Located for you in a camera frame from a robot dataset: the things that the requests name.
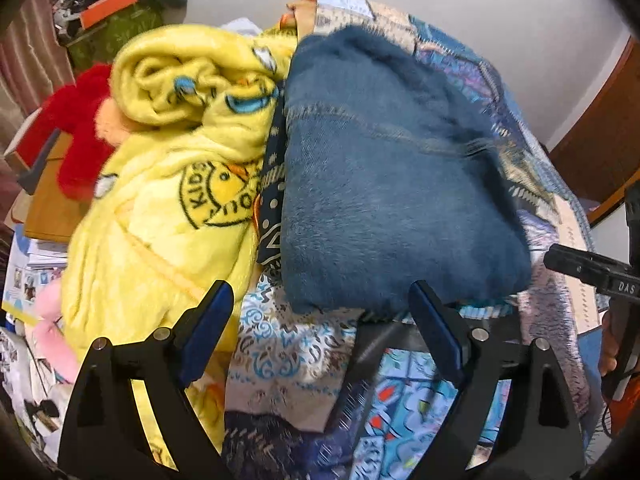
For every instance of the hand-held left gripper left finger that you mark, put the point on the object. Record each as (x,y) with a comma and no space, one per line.
(207,330)

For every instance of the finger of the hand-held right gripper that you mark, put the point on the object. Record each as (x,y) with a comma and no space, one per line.
(575,264)

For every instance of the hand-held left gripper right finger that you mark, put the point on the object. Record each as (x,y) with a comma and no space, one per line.
(440,335)

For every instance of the blue denim jacket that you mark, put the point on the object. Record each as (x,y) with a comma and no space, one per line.
(380,175)

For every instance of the person's right hand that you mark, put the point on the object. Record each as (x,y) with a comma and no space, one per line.
(609,345)

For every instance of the blue patchwork bedspread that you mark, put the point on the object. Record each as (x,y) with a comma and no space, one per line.
(300,350)

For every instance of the yellow fleece blanket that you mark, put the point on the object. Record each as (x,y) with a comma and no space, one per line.
(150,240)

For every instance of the brown wooden door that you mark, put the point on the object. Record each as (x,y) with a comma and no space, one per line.
(600,145)

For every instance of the navy patterned cloth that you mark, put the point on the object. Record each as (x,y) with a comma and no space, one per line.
(272,210)

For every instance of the pink plush toy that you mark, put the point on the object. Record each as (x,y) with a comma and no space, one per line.
(50,330)

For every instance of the pile of papers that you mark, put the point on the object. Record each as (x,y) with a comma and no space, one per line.
(30,265)

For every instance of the red plush toy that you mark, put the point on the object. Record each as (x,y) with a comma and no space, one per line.
(80,130)

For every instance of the olive green patterned box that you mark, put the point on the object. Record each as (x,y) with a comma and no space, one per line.
(115,35)

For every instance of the brown striped curtain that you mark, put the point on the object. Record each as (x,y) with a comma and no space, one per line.
(25,60)

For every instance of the orange box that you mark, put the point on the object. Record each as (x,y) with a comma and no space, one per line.
(107,9)

